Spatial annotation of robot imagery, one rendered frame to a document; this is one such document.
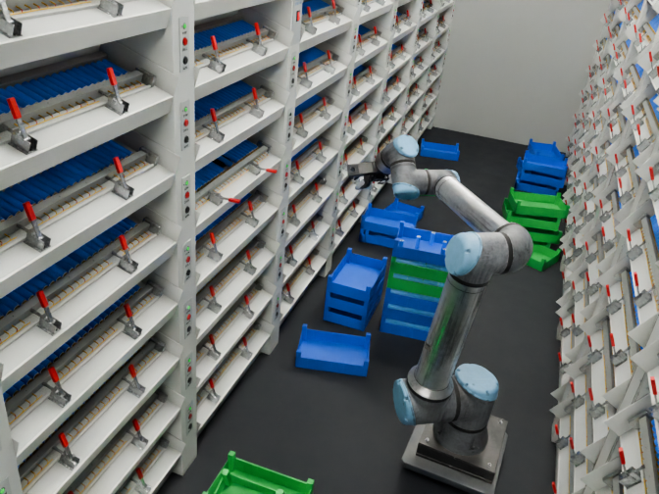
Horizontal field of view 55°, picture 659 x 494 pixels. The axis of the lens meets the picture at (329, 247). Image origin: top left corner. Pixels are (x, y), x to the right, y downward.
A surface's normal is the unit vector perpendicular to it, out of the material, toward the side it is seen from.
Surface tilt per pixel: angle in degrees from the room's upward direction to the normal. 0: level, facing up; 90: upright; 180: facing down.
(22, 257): 18
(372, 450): 0
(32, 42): 108
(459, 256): 81
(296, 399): 0
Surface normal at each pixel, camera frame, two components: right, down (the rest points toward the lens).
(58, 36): 0.86, 0.50
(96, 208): 0.38, -0.75
